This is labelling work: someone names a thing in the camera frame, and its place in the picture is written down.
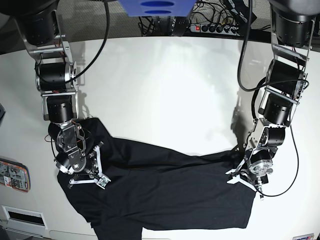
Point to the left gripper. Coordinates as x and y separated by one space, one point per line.
257 165

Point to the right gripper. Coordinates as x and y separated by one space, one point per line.
77 162

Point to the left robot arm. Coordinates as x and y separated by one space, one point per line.
291 28

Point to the blue plastic bin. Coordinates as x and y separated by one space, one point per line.
169 8

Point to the black T-shirt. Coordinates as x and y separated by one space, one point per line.
157 188

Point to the white power strip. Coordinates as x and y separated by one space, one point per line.
214 29

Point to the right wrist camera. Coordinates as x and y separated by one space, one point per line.
103 181

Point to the black remote control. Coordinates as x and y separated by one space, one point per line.
180 26

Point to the sticker card at bottom edge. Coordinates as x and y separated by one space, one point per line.
309 236

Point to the white table cable grommet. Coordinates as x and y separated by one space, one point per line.
15 216

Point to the dark device at left edge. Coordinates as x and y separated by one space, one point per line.
2 113

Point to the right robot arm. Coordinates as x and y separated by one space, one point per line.
56 78

